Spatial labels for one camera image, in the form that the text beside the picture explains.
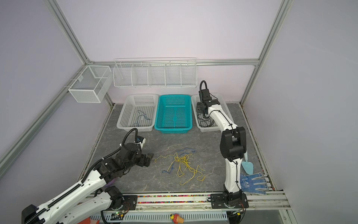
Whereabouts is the black cable pulled free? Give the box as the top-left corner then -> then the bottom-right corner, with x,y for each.
197,113 -> 216,128

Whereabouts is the yellow cable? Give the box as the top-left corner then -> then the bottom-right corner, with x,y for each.
152,152 -> 207,186

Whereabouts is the blue cable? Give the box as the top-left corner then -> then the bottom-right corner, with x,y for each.
162,147 -> 196,174
133,110 -> 151,127

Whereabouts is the purple object under arm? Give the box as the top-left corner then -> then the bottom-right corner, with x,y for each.
104,179 -> 116,188

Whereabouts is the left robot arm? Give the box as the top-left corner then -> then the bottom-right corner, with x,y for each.
21,141 -> 154,224

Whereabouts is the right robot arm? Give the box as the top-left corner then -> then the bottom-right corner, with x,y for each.
196,80 -> 249,209

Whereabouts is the white plastic basket right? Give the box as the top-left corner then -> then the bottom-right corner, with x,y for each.
191,93 -> 234,133

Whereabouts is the white plastic basket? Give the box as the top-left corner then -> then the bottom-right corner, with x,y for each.
191,93 -> 234,133
117,94 -> 159,132

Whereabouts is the teal plastic basket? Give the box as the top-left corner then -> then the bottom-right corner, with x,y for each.
154,95 -> 193,134

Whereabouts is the white plastic basket left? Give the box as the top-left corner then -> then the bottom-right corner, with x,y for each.
117,94 -> 159,132

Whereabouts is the red yellow toy figure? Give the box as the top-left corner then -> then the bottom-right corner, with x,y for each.
170,214 -> 184,224

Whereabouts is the light blue scoop tool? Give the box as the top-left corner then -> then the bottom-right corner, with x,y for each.
241,152 -> 254,175

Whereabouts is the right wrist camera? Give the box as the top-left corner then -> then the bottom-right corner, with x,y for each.
199,89 -> 212,103

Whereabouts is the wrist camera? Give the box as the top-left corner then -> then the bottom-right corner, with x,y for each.
135,136 -> 146,148
199,89 -> 212,103

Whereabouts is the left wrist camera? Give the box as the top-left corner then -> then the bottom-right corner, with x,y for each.
135,136 -> 146,148

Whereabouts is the white wire wall rack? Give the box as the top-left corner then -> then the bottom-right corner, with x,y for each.
112,57 -> 198,88

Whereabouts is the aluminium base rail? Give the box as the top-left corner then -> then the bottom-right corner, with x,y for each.
117,187 -> 297,224

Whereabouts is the white mesh wall box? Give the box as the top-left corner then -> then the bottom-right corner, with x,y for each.
69,65 -> 113,103

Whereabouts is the aluminium frame post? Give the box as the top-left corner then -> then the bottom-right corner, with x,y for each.
240,0 -> 293,105

